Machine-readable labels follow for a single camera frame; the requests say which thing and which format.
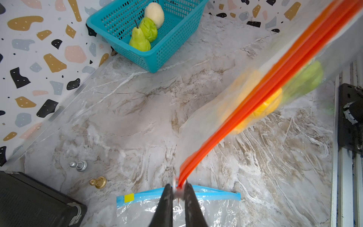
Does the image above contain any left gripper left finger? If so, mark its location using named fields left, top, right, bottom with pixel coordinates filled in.
left=149, top=184, right=174, bottom=227

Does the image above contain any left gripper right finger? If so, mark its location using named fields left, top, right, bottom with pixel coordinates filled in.
left=184, top=183, right=208, bottom=227

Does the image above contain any clear blue zip-top bag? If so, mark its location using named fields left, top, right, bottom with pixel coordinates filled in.
left=115, top=185, right=242, bottom=227

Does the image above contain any yellow lemon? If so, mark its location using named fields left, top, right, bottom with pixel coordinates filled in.
left=218, top=70, right=284, bottom=134

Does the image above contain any green pear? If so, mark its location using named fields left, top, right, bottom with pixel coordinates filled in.
left=129, top=20, right=151, bottom=52

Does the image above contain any green lime fruit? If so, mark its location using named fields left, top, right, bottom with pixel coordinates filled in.
left=282, top=61, right=324, bottom=104

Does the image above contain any green apple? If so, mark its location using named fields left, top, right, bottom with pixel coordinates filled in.
left=139, top=17, right=158, bottom=43

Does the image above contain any beige round fruit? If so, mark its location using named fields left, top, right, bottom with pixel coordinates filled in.
left=144, top=2, right=164, bottom=29

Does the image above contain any clear red zip-top bag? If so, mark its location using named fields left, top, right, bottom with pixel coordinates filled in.
left=176, top=1, right=363, bottom=188

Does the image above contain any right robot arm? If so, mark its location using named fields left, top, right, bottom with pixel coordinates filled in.
left=337, top=83, right=363, bottom=155

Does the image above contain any silver small bell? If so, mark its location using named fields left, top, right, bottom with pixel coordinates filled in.
left=69, top=160, right=88, bottom=172

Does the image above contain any black briefcase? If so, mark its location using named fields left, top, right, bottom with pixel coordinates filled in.
left=1, top=171, right=88, bottom=227

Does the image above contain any teal plastic basket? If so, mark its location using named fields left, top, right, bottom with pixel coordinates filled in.
left=87, top=0, right=207, bottom=73

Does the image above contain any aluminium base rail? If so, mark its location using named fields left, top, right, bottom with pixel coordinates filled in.
left=330, top=56, right=363, bottom=227

